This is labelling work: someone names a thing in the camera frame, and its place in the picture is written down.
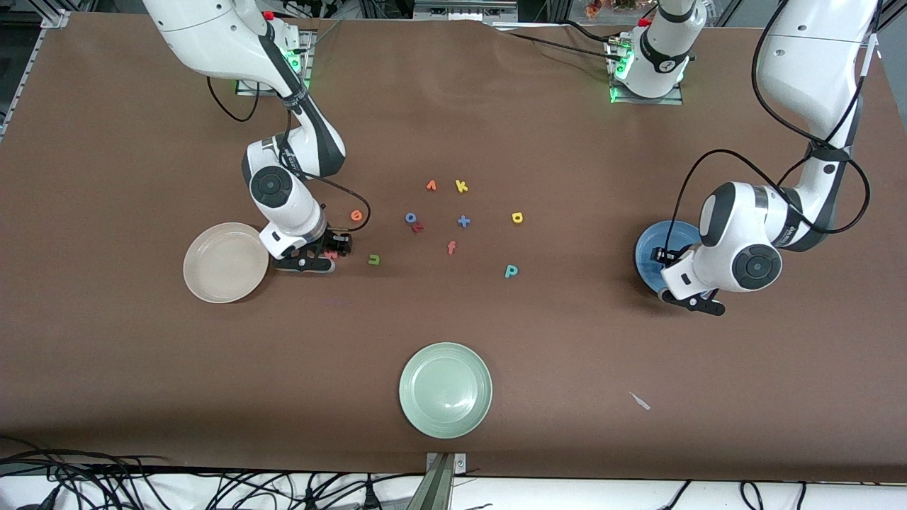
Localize tangled black floor cables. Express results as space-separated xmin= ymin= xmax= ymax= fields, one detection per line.
xmin=0 ymin=436 xmax=426 ymax=510

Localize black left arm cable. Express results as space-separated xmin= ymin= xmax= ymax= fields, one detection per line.
xmin=670 ymin=0 xmax=883 ymax=249

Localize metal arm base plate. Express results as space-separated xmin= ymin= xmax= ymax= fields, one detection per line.
xmin=236 ymin=28 xmax=312 ymax=96
xmin=608 ymin=39 xmax=685 ymax=106

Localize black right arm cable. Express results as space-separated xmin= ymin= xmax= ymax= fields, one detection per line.
xmin=207 ymin=71 xmax=371 ymax=234

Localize blue plate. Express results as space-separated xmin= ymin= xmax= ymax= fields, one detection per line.
xmin=634 ymin=220 xmax=704 ymax=295

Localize grey equipment box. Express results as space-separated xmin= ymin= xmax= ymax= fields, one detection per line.
xmin=413 ymin=0 xmax=519 ymax=22

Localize pale green plate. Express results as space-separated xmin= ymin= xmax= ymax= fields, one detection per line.
xmin=398 ymin=342 xmax=494 ymax=440

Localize aluminium table frame rail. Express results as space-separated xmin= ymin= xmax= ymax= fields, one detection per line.
xmin=0 ymin=11 xmax=72 ymax=142

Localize metal table edge bracket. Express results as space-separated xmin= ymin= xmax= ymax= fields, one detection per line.
xmin=424 ymin=452 xmax=468 ymax=510

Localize beige brown plate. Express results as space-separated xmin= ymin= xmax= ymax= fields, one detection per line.
xmin=183 ymin=222 xmax=271 ymax=305

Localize brown table cover sheet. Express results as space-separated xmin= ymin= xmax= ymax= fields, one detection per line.
xmin=0 ymin=13 xmax=907 ymax=482

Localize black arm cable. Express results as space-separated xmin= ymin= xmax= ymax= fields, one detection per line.
xmin=207 ymin=71 xmax=371 ymax=234
xmin=670 ymin=0 xmax=883 ymax=249

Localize black cable on table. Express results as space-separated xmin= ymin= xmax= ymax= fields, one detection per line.
xmin=496 ymin=28 xmax=624 ymax=61

